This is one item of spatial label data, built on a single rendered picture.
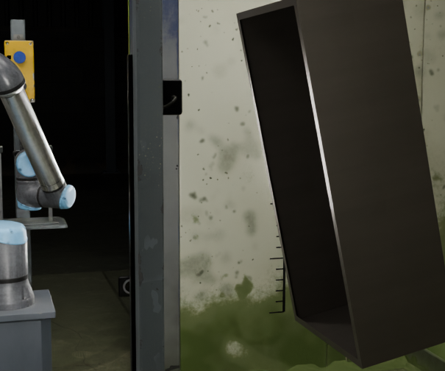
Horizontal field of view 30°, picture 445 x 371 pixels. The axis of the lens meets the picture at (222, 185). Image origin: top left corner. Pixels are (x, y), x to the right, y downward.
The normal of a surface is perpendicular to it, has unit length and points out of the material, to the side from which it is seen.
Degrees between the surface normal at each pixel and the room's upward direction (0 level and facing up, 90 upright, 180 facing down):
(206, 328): 90
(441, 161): 90
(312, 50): 89
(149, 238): 90
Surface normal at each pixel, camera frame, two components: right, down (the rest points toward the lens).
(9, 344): 0.27, 0.12
